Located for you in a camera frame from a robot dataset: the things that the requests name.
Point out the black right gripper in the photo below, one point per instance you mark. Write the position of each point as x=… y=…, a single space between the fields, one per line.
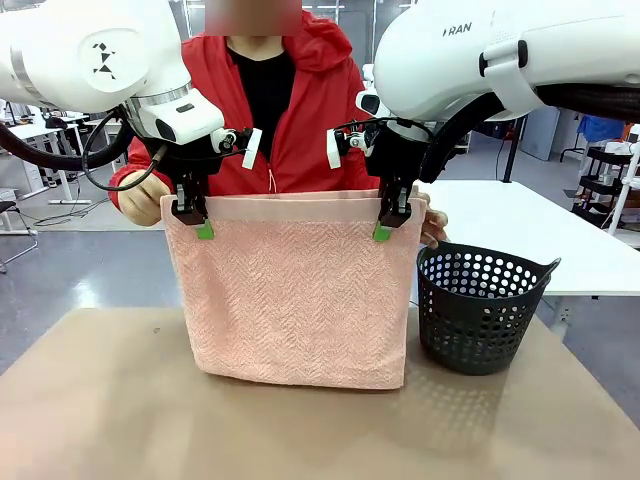
x=397 y=155

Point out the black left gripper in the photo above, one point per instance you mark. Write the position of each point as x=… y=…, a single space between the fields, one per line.
x=192 y=162

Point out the pink terry towel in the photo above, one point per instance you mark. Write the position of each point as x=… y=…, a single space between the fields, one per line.
x=300 y=300

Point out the black perforated plastic basket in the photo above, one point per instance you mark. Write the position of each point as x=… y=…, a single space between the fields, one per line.
x=475 y=325

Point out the person's right forearm red sleeve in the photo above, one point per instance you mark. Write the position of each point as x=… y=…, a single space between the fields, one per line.
x=142 y=152

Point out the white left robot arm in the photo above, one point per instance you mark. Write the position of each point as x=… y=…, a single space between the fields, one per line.
x=75 y=55

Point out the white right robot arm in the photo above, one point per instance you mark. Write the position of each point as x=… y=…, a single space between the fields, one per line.
x=450 y=55

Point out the person's left hand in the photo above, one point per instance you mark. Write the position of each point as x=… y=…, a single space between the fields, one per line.
x=436 y=225

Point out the person's right hand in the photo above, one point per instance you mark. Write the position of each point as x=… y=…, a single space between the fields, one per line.
x=142 y=200

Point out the white shoe rack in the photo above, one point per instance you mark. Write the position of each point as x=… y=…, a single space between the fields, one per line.
x=462 y=142

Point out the black tripod stand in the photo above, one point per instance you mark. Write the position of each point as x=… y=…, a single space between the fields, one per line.
x=510 y=150

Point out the white side table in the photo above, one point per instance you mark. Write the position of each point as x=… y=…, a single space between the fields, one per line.
x=525 y=235

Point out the person in red jacket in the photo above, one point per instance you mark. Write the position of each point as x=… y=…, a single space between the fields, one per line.
x=305 y=115

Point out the grey door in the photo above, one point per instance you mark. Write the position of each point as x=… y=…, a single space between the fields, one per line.
x=542 y=132

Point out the long white desk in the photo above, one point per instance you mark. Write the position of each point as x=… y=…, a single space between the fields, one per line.
x=35 y=131

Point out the black utility cart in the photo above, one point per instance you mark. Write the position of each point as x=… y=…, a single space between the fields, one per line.
x=600 y=175

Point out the blue hanging garment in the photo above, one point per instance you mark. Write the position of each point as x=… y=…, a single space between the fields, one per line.
x=600 y=127

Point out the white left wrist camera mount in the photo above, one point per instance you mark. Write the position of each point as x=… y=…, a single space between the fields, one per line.
x=251 y=147

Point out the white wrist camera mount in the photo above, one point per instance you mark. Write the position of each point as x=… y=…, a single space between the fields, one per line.
x=251 y=147
x=334 y=150

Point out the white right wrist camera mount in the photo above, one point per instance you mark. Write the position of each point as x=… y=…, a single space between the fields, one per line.
x=334 y=150

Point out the white cart frame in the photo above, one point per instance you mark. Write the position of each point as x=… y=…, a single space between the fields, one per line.
x=625 y=195

